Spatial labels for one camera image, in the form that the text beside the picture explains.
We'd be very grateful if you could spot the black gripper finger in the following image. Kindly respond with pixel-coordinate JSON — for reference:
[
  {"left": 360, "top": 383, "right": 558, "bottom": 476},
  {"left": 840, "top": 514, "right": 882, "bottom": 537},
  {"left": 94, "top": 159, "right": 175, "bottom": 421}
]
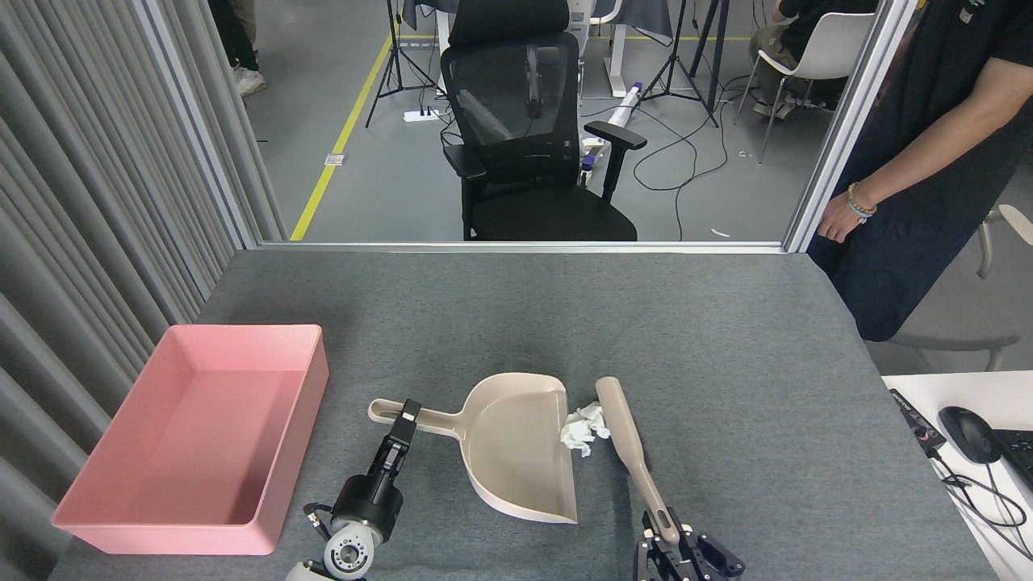
[
  {"left": 634, "top": 508, "right": 683, "bottom": 581},
  {"left": 682, "top": 526, "right": 747, "bottom": 581}
]

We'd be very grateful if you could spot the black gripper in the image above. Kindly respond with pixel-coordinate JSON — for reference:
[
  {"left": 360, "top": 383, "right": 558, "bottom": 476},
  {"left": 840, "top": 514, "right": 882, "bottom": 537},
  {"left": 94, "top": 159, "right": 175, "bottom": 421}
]
[{"left": 331, "top": 399, "right": 423, "bottom": 544}]

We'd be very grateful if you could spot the beige plastic dustpan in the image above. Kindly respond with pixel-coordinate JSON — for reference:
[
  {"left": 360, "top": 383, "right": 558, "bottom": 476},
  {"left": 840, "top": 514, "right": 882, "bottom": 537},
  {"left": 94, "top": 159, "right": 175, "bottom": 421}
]
[{"left": 368, "top": 372, "right": 579, "bottom": 525}]

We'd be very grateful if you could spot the beige hand brush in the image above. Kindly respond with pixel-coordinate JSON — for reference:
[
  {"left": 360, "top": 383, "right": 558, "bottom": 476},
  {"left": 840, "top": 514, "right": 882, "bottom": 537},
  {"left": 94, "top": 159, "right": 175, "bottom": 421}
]
[{"left": 595, "top": 376, "right": 682, "bottom": 548}]

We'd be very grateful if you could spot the white tissue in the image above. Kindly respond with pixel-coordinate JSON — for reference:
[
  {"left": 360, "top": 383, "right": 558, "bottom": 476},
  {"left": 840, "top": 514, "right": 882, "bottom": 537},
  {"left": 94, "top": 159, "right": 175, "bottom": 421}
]
[
  {"left": 559, "top": 416, "right": 600, "bottom": 459},
  {"left": 571, "top": 403, "right": 613, "bottom": 441}
]

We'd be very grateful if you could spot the black computer mouse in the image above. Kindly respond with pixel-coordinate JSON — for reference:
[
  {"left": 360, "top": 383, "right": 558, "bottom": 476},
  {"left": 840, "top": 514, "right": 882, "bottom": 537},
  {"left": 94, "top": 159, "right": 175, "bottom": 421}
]
[{"left": 939, "top": 406, "right": 1002, "bottom": 465}]

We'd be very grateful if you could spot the pink plastic bin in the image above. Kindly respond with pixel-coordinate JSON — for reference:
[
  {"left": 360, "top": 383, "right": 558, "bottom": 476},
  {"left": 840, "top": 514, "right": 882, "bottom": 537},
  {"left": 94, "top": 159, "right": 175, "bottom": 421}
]
[{"left": 51, "top": 324, "right": 330, "bottom": 556}]

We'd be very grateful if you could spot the person's left hand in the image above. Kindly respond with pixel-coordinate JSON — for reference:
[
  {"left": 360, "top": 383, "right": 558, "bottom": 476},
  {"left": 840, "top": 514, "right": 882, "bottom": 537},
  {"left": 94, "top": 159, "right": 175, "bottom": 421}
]
[{"left": 816, "top": 200, "right": 858, "bottom": 244}]

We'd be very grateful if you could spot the slim black device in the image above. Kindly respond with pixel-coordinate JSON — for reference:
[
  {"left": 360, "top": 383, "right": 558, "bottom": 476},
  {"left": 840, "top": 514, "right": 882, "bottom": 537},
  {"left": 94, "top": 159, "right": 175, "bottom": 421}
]
[{"left": 889, "top": 388, "right": 947, "bottom": 451}]

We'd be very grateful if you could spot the white side table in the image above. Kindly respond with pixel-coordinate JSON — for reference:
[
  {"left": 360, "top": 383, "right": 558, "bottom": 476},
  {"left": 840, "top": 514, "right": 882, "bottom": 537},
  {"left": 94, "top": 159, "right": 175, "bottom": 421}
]
[{"left": 881, "top": 371, "right": 1033, "bottom": 581}]

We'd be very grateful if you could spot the black mesh office chair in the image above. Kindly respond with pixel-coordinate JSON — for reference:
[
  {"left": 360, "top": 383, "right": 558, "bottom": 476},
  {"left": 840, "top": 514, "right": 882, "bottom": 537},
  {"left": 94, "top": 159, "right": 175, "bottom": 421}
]
[{"left": 440, "top": 0, "right": 648, "bottom": 242}]

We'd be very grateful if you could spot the black keyboard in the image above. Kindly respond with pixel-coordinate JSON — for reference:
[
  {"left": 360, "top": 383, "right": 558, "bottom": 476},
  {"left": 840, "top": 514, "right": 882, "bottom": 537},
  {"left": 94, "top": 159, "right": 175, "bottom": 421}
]
[{"left": 993, "top": 429, "right": 1033, "bottom": 491}]

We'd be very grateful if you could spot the standing person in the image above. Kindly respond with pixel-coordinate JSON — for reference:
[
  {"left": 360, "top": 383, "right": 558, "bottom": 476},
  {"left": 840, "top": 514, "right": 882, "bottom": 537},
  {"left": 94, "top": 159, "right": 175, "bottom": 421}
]
[{"left": 807, "top": 0, "right": 1033, "bottom": 343}]

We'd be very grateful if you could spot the black tripod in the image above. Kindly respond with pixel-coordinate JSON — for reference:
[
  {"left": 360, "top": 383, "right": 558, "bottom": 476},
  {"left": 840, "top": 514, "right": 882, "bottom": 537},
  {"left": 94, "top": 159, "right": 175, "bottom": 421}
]
[
  {"left": 365, "top": 0, "right": 446, "bottom": 130},
  {"left": 640, "top": 0, "right": 731, "bottom": 128}
]

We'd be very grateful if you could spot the grey pleated curtain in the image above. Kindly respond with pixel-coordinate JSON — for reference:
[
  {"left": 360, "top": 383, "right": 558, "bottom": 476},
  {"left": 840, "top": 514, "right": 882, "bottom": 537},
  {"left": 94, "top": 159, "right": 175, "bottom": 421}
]
[{"left": 0, "top": 0, "right": 287, "bottom": 581}]

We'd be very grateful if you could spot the white purple tube device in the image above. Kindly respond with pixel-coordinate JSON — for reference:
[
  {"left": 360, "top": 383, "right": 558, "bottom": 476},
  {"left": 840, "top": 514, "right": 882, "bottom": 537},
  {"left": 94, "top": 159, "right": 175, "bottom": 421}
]
[{"left": 579, "top": 80, "right": 645, "bottom": 185}]

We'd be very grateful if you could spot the walking person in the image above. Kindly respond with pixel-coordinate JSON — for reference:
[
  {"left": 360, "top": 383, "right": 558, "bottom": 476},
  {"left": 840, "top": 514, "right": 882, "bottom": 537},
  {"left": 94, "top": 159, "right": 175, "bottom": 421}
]
[{"left": 207, "top": 0, "right": 268, "bottom": 98}]

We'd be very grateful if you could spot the grey office chair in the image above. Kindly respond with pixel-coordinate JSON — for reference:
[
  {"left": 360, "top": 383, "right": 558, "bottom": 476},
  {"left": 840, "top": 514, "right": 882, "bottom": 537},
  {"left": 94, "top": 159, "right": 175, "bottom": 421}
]
[{"left": 876, "top": 203, "right": 1033, "bottom": 374}]

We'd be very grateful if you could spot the white shell chair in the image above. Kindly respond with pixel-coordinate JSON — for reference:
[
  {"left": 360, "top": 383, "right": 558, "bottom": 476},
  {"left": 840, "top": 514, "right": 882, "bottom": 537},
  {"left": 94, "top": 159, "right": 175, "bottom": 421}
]
[{"left": 733, "top": 14, "right": 876, "bottom": 144}]

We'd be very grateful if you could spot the seated person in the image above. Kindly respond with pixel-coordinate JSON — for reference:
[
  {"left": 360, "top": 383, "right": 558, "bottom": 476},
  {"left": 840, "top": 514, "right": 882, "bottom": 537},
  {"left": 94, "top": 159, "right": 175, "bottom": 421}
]
[{"left": 747, "top": 0, "right": 880, "bottom": 120}]

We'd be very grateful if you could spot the silver aluminium frame rail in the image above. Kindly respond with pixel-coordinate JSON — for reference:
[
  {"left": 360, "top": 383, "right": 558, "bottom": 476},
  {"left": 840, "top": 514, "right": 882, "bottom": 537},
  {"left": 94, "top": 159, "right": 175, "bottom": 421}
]
[{"left": 257, "top": 239, "right": 788, "bottom": 256}]

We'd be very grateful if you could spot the thin black desk cable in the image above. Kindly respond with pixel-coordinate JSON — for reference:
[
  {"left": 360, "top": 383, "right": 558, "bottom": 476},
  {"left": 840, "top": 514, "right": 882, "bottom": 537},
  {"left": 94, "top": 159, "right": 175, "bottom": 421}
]
[{"left": 926, "top": 446, "right": 1033, "bottom": 551}]

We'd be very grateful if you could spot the black floor cable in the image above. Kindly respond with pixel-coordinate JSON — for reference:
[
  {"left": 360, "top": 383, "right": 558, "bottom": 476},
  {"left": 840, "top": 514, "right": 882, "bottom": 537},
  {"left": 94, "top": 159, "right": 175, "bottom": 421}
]
[{"left": 632, "top": 77, "right": 755, "bottom": 241}]

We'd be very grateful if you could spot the silver aluminium frame post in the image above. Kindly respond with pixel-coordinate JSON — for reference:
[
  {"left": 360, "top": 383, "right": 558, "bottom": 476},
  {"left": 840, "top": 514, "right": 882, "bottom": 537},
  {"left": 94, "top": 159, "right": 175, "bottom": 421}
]
[
  {"left": 781, "top": 0, "right": 922, "bottom": 254},
  {"left": 129, "top": 0, "right": 263, "bottom": 251}
]

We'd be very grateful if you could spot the beaded bracelet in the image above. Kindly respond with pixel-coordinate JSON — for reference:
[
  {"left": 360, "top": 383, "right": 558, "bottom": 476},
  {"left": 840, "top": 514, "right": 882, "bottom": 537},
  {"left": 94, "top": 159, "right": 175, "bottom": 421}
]
[{"left": 846, "top": 182, "right": 878, "bottom": 223}]

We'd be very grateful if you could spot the white desk frame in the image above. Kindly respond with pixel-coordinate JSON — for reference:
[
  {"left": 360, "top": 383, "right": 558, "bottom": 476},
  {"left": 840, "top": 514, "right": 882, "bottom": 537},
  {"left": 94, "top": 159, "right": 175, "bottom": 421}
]
[{"left": 596, "top": 0, "right": 640, "bottom": 99}]

